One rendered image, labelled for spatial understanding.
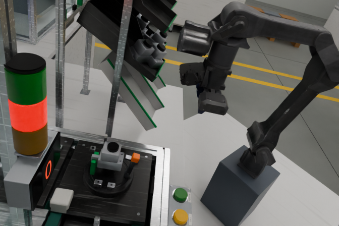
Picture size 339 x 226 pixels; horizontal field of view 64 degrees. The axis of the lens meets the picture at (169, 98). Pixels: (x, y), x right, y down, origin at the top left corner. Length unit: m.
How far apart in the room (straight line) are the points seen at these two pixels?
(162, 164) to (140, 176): 0.10
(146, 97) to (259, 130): 0.46
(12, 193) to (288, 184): 0.99
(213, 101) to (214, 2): 4.00
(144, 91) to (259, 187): 0.51
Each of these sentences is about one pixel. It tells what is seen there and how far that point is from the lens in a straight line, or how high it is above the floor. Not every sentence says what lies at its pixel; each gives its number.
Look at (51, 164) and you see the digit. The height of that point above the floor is 1.20.
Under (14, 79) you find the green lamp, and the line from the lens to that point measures 0.40.
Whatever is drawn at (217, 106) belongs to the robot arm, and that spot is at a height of 1.31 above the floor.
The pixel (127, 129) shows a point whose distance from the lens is 1.13.
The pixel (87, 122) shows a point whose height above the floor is 0.86.
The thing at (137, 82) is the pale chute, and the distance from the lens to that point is 1.00.
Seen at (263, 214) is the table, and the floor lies 0.86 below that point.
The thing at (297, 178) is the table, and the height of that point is 0.86.
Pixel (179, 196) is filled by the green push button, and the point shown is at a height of 0.97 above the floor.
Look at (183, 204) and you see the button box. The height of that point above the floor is 0.96.
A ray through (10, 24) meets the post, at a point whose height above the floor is 1.46.
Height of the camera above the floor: 1.62
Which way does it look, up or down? 34 degrees down
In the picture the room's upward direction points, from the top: 16 degrees clockwise
